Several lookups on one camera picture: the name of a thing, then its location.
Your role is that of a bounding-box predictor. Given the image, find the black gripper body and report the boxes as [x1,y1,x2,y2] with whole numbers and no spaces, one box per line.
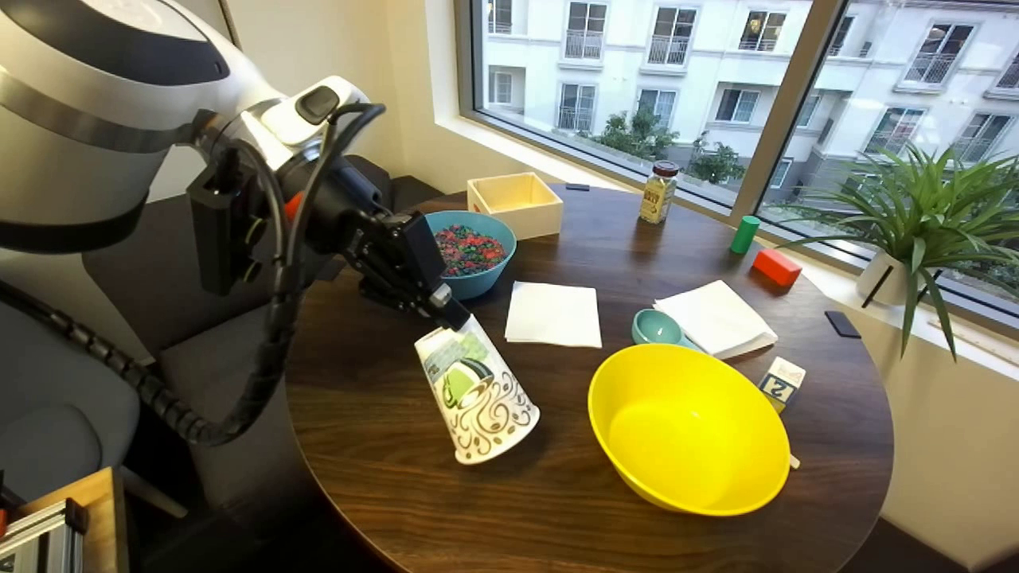
[338,205,454,313]

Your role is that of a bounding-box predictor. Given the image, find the patterned paper coffee cup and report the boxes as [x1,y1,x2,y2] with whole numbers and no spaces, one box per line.
[409,313,545,467]

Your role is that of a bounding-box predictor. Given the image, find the blue bowl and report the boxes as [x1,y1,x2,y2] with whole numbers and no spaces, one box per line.
[423,207,519,302]

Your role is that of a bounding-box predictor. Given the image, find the colourful candies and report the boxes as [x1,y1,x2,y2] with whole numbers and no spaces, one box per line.
[432,224,510,279]

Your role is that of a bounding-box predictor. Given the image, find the white paper napkin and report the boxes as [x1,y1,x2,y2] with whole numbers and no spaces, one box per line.
[501,278,604,352]

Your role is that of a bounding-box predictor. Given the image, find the pale wooden box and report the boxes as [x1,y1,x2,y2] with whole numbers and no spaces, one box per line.
[466,169,567,243]

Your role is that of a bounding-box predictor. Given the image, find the teal spoon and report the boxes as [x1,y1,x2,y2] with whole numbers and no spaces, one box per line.
[628,306,703,352]

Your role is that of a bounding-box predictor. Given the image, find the small yellow jar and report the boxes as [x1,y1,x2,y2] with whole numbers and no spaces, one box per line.
[638,158,683,227]

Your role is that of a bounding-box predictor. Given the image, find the black couch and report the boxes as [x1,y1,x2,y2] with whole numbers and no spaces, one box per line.
[0,152,449,573]

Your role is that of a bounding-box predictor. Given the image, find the folded white cloth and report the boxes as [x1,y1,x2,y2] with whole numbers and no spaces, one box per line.
[650,278,781,362]

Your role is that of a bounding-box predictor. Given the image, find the yellow bowl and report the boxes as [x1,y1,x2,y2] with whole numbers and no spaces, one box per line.
[585,341,795,520]

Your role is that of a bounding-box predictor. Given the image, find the green cylinder block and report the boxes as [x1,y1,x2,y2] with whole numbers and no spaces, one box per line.
[726,212,764,258]

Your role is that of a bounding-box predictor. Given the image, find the orange block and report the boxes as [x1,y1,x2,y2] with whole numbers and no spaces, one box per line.
[748,245,805,292]

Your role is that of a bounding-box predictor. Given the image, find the white building outside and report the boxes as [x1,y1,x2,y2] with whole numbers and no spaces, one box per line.
[470,0,1019,266]

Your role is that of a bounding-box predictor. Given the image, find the small white packet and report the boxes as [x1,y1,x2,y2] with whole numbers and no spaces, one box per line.
[757,352,810,415]

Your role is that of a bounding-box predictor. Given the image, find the small black flat object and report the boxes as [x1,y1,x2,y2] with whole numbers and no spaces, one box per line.
[821,310,864,341]

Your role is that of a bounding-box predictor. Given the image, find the white plant pot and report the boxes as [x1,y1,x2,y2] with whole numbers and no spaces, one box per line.
[852,249,916,313]

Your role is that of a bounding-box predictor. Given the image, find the green potted plant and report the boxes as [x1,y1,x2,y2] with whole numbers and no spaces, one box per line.
[799,142,1019,361]

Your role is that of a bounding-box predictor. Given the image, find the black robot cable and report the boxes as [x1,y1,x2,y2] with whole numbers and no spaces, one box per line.
[0,99,392,448]

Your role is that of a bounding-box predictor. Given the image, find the wooden and metal frame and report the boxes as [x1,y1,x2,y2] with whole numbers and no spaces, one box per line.
[0,466,132,573]

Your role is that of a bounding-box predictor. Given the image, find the window frame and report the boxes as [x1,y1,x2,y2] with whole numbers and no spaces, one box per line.
[454,0,1019,330]

